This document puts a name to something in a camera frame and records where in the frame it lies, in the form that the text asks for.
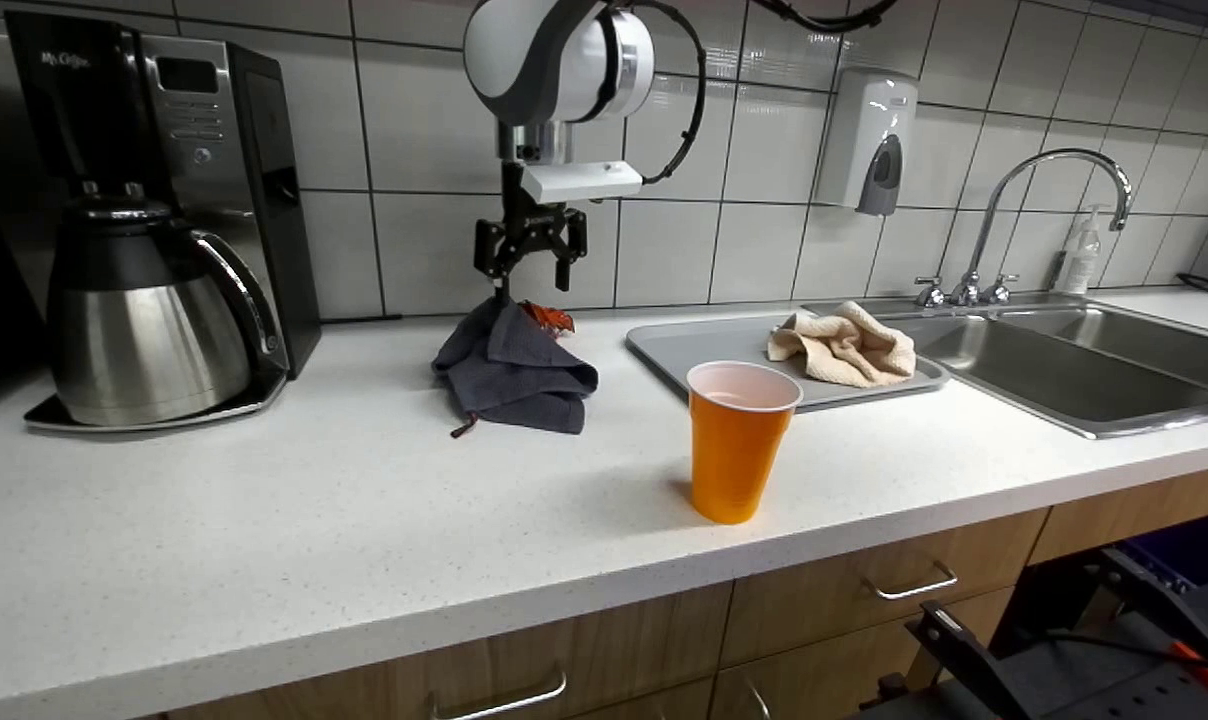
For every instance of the chrome sink knob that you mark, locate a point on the chrome sink knob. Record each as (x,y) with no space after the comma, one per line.
(930,290)

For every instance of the dark gray waffle towel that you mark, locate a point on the dark gray waffle towel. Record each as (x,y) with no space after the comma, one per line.
(510,375)

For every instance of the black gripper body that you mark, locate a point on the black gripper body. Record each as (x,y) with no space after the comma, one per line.
(533,221)

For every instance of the black coffee maker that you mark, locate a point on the black coffee maker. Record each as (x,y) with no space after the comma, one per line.
(230,146)

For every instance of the chrome gooseneck faucet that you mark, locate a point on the chrome gooseneck faucet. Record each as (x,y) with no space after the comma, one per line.
(1030,164)

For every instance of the black metal cart frame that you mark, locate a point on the black metal cart frame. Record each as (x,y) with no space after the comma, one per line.
(979,666)

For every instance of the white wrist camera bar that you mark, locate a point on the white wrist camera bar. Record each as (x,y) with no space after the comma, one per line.
(578,183)

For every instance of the clear soap bottle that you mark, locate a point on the clear soap bottle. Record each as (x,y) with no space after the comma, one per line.
(1079,263)

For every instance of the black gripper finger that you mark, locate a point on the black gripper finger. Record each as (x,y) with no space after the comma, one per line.
(572,247)
(492,252)

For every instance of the stainless steel sink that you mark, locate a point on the stainless steel sink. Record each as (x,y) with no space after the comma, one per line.
(1108,364)

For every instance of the white wall soap dispenser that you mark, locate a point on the white wall soap dispenser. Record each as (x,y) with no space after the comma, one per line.
(867,142)

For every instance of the stainless steel carafe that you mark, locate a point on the stainless steel carafe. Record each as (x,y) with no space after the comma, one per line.
(148,344)

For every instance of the wooden base cabinet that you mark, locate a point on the wooden base cabinet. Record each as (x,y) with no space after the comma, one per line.
(817,600)

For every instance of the gray plastic tray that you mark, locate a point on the gray plastic tray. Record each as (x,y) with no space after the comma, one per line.
(710,340)

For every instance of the orange plastic cup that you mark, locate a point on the orange plastic cup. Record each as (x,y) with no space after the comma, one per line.
(739,455)

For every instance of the beige waffle towel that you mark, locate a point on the beige waffle towel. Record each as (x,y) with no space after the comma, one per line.
(839,348)

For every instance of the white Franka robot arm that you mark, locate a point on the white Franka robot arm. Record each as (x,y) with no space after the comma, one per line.
(550,52)

